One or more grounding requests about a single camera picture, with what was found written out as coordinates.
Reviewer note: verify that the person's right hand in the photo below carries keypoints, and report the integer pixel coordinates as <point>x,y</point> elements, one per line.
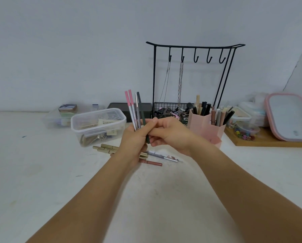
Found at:
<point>175,136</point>

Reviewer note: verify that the person's left hand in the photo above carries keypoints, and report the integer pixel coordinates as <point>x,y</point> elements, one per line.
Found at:
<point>129,149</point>

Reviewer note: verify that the person's right thumb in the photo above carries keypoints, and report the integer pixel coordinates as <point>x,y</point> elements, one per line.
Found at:
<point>158,141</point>

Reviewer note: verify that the person's left thumb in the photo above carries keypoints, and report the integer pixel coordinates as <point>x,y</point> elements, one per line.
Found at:
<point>140,133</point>

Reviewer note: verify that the dark green cosmetic pencil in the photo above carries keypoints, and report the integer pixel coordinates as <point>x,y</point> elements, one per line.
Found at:
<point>141,111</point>

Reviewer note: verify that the grey cosmetic pencil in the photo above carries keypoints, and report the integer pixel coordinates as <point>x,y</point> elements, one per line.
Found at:
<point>137,111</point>

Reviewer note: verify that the pink-capped silver pencil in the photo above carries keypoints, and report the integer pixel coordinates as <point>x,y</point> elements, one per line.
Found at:
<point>133,108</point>
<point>130,111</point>

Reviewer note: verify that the person's left forearm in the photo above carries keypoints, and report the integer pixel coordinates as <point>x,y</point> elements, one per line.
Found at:
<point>90,202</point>

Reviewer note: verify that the person's right forearm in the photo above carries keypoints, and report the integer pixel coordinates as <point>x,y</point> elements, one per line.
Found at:
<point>247,199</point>

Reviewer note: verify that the silver eyebrow pencil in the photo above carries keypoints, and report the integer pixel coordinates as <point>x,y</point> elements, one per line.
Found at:
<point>163,156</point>

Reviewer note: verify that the reddish brown lip pencil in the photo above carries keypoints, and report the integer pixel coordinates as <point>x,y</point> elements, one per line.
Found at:
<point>152,163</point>

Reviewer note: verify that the pile of small cosmetic items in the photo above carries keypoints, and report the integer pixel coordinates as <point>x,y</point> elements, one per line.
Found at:
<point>172,112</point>

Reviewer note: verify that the black rectangular box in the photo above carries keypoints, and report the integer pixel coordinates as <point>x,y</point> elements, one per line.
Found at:
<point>119,108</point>

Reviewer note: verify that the gold cosmetic pen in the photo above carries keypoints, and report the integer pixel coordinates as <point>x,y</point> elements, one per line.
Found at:
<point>104,148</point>
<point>109,146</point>
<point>106,151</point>

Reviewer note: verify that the clear plastic storage container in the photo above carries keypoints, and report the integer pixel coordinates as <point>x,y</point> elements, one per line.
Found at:
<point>97,126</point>

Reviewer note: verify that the pink pen holder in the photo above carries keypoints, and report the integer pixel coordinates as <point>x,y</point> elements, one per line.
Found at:
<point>204,126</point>

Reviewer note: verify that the bunch of makeup pens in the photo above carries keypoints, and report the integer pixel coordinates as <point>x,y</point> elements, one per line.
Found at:
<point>209,108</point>

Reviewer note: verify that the black metal jewelry stand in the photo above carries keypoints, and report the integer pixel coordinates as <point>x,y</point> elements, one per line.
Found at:
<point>154,73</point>

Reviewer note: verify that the blue patterned small box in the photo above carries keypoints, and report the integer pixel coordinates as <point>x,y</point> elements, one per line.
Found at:
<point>68,108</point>

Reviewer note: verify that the clear box with beige lid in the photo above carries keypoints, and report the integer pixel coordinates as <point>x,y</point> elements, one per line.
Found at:
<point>239,115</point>

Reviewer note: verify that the small clear plastic box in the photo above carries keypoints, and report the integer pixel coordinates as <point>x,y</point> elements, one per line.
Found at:
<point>53,120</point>

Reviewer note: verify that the clear box of colourful beads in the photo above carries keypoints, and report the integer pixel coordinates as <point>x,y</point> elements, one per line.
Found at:
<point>245,131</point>

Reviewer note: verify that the stack of white plastic boxes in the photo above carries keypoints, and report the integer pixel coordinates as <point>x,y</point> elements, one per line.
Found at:
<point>254,108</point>

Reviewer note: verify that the wooden tray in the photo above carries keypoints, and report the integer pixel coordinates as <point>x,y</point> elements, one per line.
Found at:
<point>262,141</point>

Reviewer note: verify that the pink-rimmed white container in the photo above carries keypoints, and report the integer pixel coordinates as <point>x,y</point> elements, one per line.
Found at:
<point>290,116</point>

